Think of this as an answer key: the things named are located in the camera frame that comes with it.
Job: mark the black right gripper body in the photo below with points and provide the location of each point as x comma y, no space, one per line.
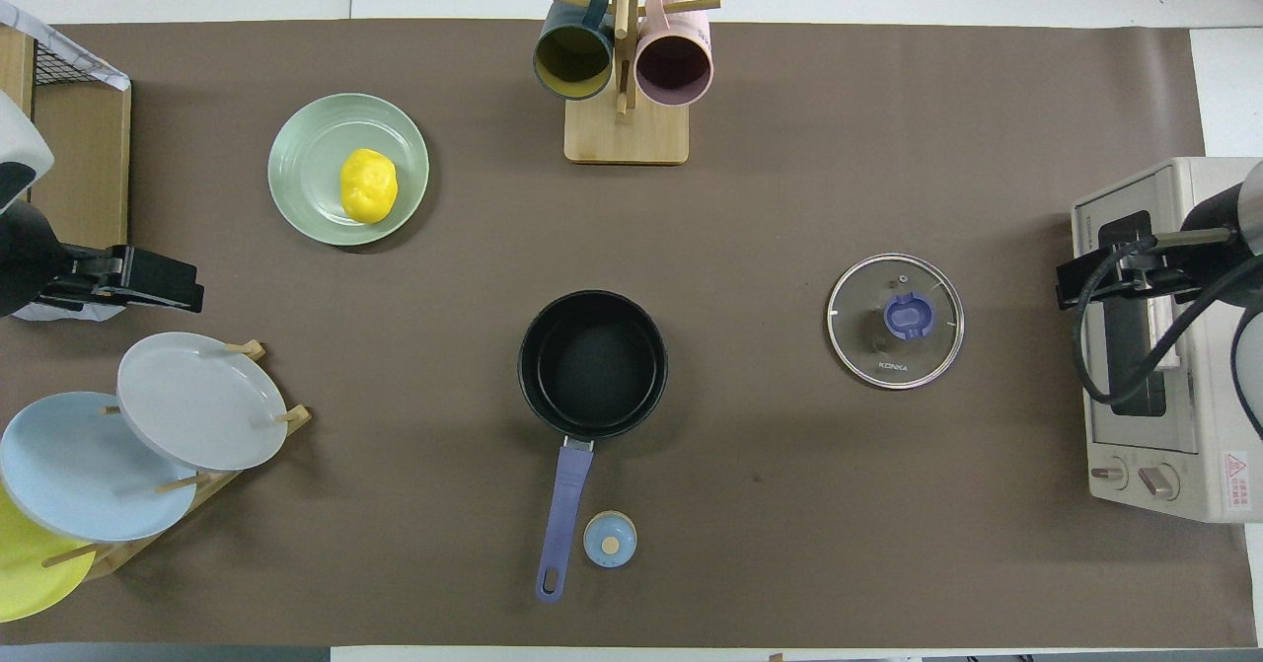
1169,282

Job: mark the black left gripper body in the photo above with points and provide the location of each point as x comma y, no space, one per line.
84,282

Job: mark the glass lid purple knob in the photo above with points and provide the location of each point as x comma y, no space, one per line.
918,351

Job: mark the yellow lemon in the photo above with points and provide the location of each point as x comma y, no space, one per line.
368,186

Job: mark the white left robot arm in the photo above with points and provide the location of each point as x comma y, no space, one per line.
20,149

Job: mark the grey plate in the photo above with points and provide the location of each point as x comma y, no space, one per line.
197,401

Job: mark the pale green plate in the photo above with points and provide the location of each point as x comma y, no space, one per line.
306,164

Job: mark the light blue plate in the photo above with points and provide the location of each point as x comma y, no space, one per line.
79,465

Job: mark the wooden plate rack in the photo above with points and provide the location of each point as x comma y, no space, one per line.
212,484

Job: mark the yellow plate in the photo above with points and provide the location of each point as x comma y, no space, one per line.
25,573

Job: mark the white cloth piece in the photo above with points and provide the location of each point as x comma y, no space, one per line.
79,312

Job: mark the beige toaster oven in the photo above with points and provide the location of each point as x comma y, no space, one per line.
1199,465

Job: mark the white patterned cloth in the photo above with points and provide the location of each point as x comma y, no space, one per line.
69,55

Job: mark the brown table mat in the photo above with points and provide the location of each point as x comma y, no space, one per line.
789,198

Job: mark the pink mug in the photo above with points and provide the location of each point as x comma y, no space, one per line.
674,65

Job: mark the dark blue mug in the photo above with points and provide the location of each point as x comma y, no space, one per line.
572,60

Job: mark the wooden mug tree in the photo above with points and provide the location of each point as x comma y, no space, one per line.
627,134

